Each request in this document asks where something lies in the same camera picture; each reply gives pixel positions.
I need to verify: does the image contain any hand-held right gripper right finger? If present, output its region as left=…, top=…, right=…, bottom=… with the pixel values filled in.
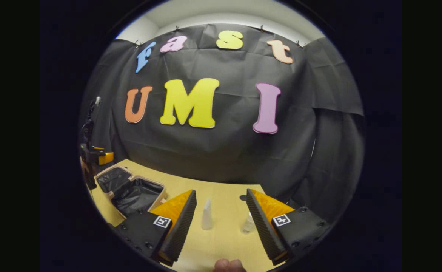
left=246, top=189, right=331, bottom=266

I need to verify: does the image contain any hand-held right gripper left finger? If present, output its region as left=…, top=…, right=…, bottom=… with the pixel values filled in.
left=114, top=190, right=198, bottom=267

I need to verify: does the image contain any white pump bottle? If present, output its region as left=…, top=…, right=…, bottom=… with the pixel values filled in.
left=240, top=210, right=257, bottom=235

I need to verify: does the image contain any white skin care tube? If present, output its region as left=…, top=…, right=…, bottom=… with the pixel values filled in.
left=201, top=197, right=214, bottom=231

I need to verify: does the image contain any beige scalloped suitcase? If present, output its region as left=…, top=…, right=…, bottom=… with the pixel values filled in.
left=94, top=165, right=168, bottom=219

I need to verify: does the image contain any black backdrop cloth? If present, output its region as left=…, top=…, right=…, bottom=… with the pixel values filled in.
left=78, top=23, right=365, bottom=223

